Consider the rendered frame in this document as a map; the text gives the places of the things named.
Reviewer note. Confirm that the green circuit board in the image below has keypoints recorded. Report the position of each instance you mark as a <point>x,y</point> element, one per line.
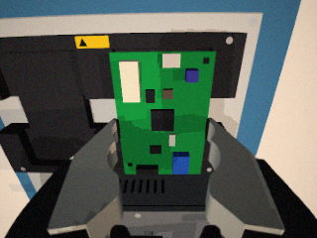
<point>162,103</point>

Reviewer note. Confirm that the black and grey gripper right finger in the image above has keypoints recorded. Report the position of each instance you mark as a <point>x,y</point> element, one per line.
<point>246,198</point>

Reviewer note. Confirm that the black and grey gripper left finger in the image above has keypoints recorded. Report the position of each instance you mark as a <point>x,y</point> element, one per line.
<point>81,199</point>

